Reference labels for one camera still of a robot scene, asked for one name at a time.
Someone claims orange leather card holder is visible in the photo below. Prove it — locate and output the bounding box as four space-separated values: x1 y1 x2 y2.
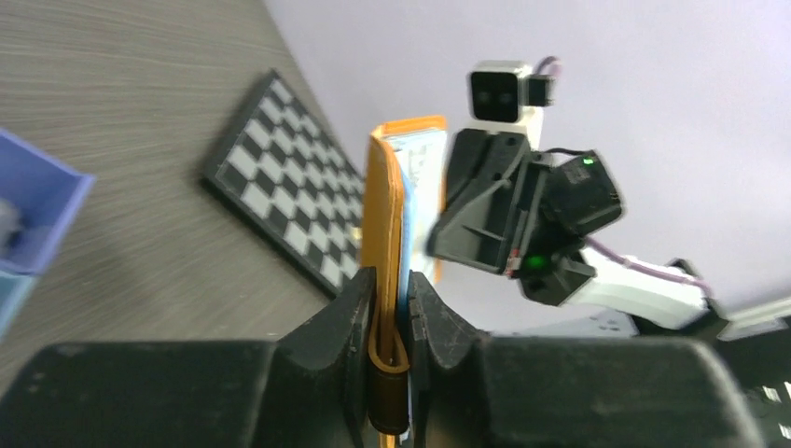
360 115 447 447

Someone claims black white checkerboard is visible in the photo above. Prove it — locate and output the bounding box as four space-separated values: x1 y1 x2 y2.
201 70 364 299

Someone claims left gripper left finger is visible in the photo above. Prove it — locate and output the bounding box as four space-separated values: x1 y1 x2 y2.
278 268 376 447

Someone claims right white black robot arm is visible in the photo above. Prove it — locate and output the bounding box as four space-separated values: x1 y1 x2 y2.
427 129 790 413

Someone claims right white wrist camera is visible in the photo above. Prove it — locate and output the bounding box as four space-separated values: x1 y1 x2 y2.
467 56 561 150

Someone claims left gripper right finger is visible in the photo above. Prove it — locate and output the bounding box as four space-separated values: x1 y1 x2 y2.
409 273 488 447

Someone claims blue purple three-drawer organizer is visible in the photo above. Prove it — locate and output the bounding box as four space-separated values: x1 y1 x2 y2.
1 129 95 332

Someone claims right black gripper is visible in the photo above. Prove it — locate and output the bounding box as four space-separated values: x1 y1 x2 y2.
426 129 551 274

